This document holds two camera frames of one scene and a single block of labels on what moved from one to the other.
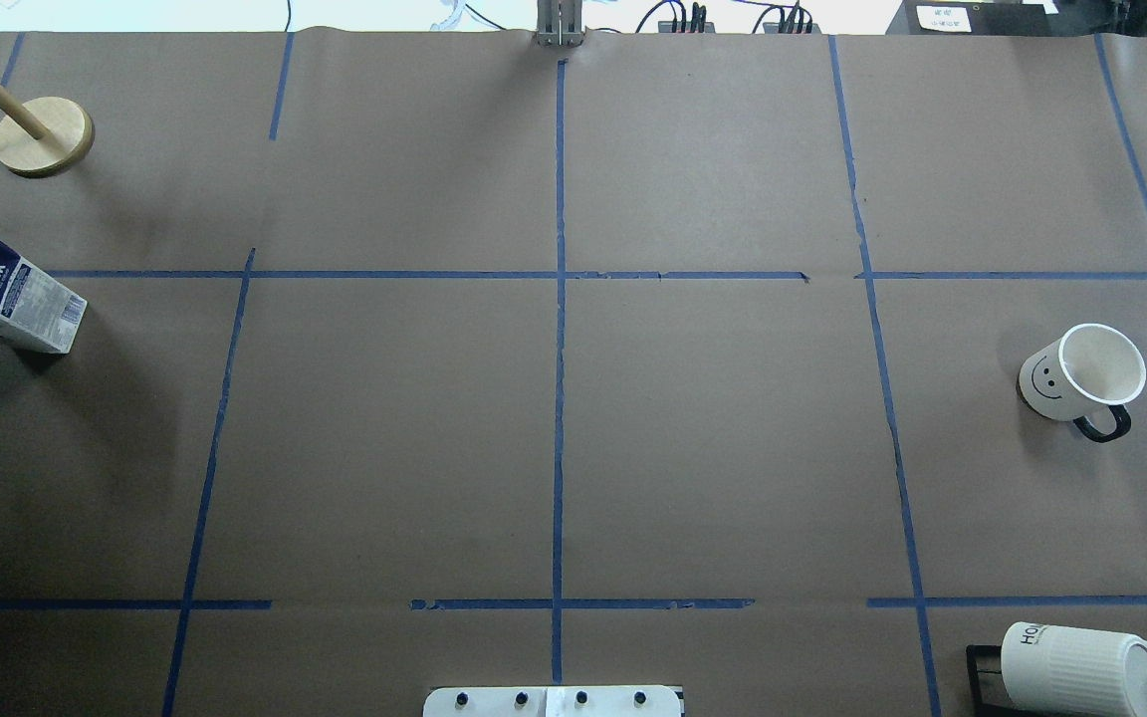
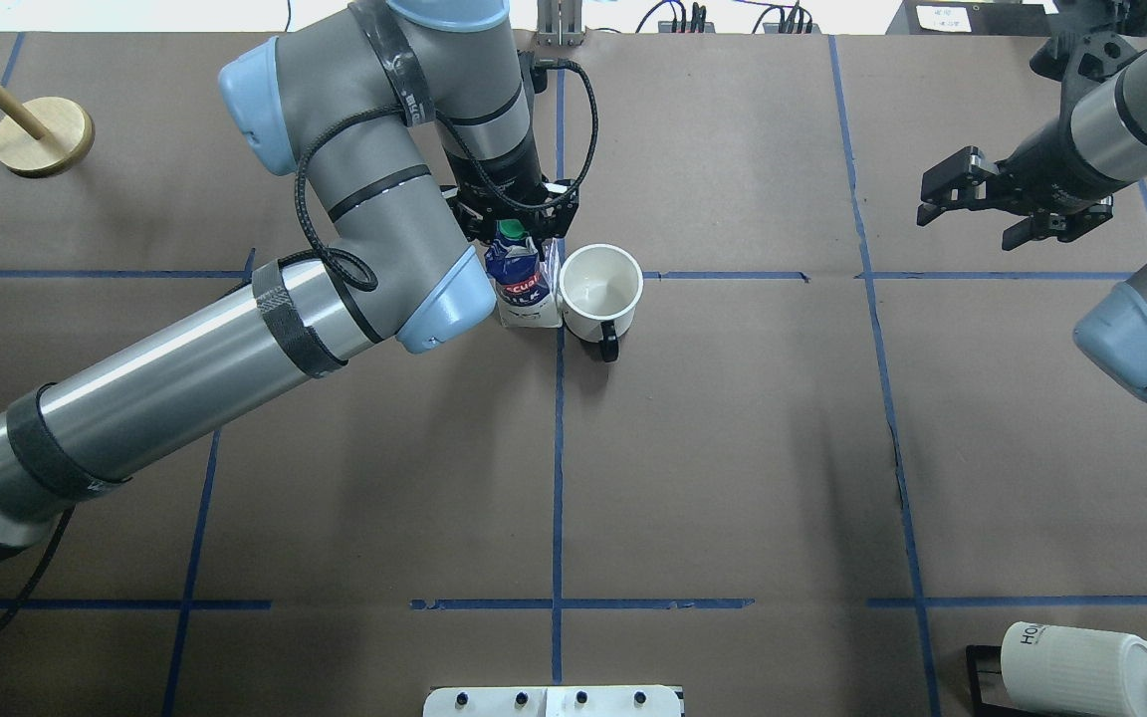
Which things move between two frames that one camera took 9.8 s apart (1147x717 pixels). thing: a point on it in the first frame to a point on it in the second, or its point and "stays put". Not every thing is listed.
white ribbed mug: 1059,671 stays put
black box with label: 976,18 stays put
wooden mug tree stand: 44,138 stays put
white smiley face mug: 1085,377 to 600,286
